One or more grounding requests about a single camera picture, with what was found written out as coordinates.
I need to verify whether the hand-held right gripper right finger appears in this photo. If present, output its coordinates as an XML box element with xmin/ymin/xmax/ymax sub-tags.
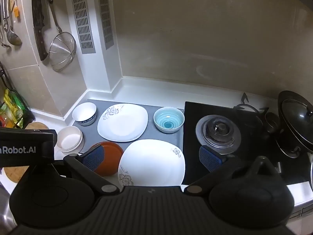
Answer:
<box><xmin>183</xmin><ymin>145</ymin><xmax>269</xmax><ymax>196</ymax></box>

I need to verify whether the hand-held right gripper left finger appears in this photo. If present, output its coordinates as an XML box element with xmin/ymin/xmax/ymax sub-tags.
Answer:
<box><xmin>52</xmin><ymin>144</ymin><xmax>121</xmax><ymax>197</ymax></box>

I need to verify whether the cream plastic bowl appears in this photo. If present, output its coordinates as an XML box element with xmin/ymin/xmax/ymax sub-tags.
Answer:
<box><xmin>56</xmin><ymin>126</ymin><xmax>84</xmax><ymax>153</ymax></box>

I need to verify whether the white square floral plate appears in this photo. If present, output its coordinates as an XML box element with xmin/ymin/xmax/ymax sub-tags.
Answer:
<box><xmin>97</xmin><ymin>103</ymin><xmax>149</xmax><ymax>142</ymax></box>
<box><xmin>118</xmin><ymin>139</ymin><xmax>186</xmax><ymax>187</ymax></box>

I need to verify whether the light blue ceramic bowl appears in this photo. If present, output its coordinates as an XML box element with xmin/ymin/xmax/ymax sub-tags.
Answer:
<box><xmin>153</xmin><ymin>107</ymin><xmax>185</xmax><ymax>134</ymax></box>

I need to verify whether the grey counter mat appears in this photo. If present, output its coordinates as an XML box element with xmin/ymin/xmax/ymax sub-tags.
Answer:
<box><xmin>73</xmin><ymin>99</ymin><xmax>185</xmax><ymax>177</ymax></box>

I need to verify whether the round metal gas burner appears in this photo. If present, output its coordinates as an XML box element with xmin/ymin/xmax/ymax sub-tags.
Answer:
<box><xmin>196</xmin><ymin>115</ymin><xmax>242</xmax><ymax>155</ymax></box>

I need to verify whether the round wooden cutting board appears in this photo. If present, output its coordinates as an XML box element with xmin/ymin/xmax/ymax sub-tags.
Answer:
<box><xmin>4</xmin><ymin>122</ymin><xmax>50</xmax><ymax>183</ymax></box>

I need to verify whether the green yellow packet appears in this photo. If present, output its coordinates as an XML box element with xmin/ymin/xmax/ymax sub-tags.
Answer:
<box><xmin>0</xmin><ymin>88</ymin><xmax>26</xmax><ymax>128</ymax></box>

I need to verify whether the black glass gas stove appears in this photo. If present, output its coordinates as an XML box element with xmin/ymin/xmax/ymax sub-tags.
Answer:
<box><xmin>182</xmin><ymin>101</ymin><xmax>312</xmax><ymax>185</ymax></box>

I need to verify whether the black iron pot support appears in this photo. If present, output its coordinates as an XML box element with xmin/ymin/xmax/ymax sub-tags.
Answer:
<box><xmin>232</xmin><ymin>92</ymin><xmax>269</xmax><ymax>118</ymax></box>

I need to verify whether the steel sink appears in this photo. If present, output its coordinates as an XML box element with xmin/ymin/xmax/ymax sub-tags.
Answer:
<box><xmin>0</xmin><ymin>185</ymin><xmax>16</xmax><ymax>227</ymax></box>

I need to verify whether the small dark gas burner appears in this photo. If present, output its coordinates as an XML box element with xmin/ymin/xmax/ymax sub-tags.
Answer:
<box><xmin>265</xmin><ymin>112</ymin><xmax>282</xmax><ymax>133</ymax></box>

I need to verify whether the steel spoon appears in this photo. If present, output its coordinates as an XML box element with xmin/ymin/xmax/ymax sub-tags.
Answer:
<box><xmin>0</xmin><ymin>0</ymin><xmax>11</xmax><ymax>48</ymax></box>

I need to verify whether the steel ladle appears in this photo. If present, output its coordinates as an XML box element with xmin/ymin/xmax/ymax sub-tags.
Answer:
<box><xmin>5</xmin><ymin>0</ymin><xmax>23</xmax><ymax>46</ymax></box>

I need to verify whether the dark cleaver knife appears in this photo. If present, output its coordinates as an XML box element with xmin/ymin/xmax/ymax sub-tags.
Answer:
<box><xmin>31</xmin><ymin>0</ymin><xmax>51</xmax><ymax>61</ymax></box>

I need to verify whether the steel wire strainer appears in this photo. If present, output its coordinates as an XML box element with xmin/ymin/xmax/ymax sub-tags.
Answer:
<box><xmin>44</xmin><ymin>0</ymin><xmax>77</xmax><ymax>72</ymax></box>

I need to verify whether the grey slotted wall vent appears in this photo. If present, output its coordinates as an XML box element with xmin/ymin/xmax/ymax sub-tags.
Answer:
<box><xmin>71</xmin><ymin>0</ymin><xmax>96</xmax><ymax>54</ymax></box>

